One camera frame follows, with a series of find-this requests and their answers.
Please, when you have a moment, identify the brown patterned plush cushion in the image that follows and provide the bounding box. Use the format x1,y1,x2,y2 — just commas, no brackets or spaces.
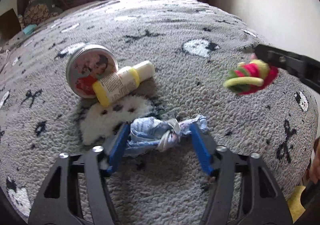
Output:
22,0,63,26

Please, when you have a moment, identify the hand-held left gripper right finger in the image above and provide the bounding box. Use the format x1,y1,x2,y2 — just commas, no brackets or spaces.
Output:
189,123,293,225

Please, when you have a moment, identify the yellow fuzzy cloth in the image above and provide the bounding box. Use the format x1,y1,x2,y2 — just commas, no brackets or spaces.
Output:
286,185,307,215

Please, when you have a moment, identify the white bottle with yellow cap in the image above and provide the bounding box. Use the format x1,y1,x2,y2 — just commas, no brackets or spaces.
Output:
92,61,155,108

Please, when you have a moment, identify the bundle of colourful hair ties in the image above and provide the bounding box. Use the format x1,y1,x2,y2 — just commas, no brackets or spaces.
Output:
223,60,279,96

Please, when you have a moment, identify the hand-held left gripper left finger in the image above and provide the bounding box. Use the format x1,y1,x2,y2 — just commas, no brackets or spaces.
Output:
28,123,132,225

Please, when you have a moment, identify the wooden headboard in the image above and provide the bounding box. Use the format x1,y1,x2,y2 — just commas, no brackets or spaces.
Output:
0,8,22,40

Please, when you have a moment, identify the grey printed blanket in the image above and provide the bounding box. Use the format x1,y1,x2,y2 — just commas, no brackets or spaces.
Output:
0,0,318,225

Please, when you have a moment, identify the denim cloth scrap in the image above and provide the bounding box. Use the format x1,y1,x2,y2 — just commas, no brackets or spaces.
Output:
125,114,209,153

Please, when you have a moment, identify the person's right forearm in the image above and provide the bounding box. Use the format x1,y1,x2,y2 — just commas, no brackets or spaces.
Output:
309,137,320,186

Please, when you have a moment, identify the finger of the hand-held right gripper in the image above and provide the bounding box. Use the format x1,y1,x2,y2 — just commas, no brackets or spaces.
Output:
269,62,320,91
254,44,320,68

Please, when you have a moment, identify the round metal tin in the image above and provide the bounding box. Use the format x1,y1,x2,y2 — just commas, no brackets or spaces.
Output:
65,44,119,99

